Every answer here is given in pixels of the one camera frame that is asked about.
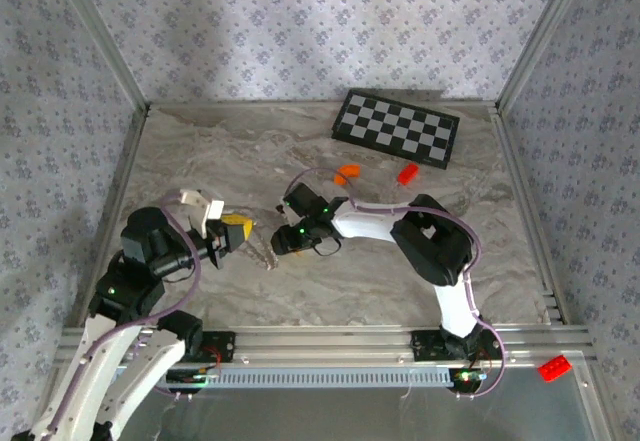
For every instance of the aluminium frame post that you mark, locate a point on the aluminium frame post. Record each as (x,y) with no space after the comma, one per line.
(541,36)
(104,36)

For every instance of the aluminium table side rail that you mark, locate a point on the aluminium table side rail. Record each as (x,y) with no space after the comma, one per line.
(527,211)
(115,196)

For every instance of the grey metal panel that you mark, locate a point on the grey metal panel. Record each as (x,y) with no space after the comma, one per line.
(320,416)

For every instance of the small circuit board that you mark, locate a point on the small circuit board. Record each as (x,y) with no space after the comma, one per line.
(467,377)
(192,377)

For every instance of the black grey checkerboard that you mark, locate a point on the black grey checkerboard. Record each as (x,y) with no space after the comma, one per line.
(380,121)

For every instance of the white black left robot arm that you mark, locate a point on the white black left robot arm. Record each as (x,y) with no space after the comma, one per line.
(85,361)

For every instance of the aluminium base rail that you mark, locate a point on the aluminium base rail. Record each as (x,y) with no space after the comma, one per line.
(320,343)

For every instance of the orange curved plastic block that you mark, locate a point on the orange curved plastic block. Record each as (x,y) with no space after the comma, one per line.
(347,170)

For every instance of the red toy brick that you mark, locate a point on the red toy brick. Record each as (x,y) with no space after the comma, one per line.
(554,368)

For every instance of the small red block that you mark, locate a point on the small red block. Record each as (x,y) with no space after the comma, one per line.
(407,173)

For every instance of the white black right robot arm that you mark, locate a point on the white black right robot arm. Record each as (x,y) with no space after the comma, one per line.
(365,223)

